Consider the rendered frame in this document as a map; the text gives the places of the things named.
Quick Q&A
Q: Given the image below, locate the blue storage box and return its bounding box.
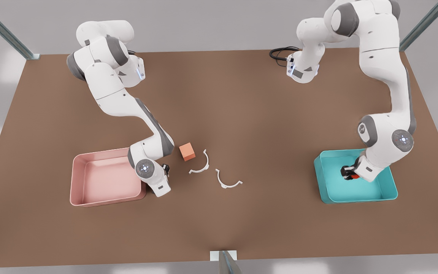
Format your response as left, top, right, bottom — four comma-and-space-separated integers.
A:
314, 149, 398, 204

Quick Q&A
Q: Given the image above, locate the pink storage box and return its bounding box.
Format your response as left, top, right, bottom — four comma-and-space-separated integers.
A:
70, 147, 148, 207

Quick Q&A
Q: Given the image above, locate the orange cube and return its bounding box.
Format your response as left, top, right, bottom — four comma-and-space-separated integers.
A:
179, 142, 196, 162

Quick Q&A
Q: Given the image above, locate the white curved clip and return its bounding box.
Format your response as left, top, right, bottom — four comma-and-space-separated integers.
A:
188, 149, 209, 175
215, 168, 243, 190

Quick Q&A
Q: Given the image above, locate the silver frame post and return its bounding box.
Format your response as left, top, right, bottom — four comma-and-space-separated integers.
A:
399, 0, 438, 52
0, 0, 41, 61
209, 250, 243, 274

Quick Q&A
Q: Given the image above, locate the black cable loop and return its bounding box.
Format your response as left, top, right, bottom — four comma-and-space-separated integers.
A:
269, 46, 300, 68

